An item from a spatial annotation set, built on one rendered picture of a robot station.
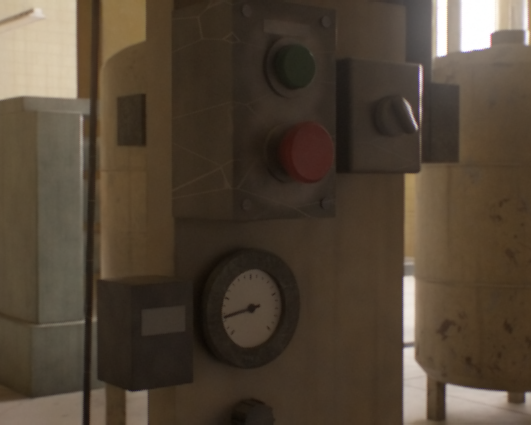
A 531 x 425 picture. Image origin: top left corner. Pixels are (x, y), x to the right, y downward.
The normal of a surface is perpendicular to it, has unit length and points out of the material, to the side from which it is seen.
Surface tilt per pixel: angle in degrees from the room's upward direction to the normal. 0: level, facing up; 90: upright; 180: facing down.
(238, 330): 90
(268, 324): 90
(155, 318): 90
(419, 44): 90
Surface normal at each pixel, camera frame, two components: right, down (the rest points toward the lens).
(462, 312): -0.63, 0.03
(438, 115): 0.61, 0.03
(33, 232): -0.79, 0.02
